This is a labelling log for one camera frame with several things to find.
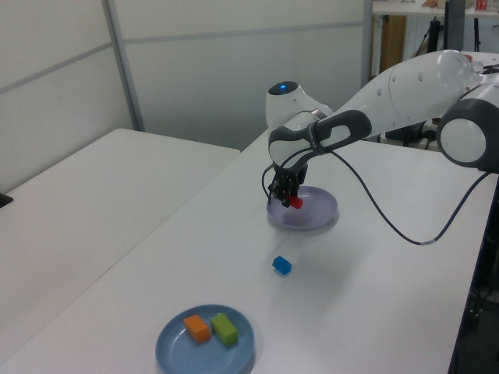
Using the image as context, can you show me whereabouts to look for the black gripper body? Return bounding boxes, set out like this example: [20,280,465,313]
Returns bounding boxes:
[272,162,310,186]

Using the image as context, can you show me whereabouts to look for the small blue block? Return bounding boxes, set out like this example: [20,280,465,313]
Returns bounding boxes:
[271,256,293,277]

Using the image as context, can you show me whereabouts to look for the green rectangular block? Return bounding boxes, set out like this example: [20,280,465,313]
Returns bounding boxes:
[211,312,239,347]

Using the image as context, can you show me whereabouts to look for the orange rectangular block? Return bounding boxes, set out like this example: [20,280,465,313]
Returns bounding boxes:
[182,314,212,344]

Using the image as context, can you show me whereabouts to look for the purple plate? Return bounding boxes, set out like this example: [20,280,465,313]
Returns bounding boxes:
[266,185,339,232]

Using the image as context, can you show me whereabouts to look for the black control box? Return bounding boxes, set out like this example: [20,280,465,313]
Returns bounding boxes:
[384,120,430,147]

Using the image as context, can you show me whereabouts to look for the brown wooden cabinet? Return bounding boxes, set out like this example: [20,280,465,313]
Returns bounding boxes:
[378,14,407,75]

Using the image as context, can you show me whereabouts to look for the blue plate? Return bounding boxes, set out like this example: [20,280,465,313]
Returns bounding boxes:
[154,304,256,374]

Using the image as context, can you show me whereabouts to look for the black monitor stand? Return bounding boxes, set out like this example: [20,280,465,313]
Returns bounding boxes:
[426,16,442,54]

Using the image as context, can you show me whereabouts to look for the black monitor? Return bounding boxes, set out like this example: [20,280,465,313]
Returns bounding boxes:
[444,0,465,51]

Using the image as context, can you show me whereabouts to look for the grey partition post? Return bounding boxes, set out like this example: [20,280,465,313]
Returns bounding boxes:
[362,0,377,85]

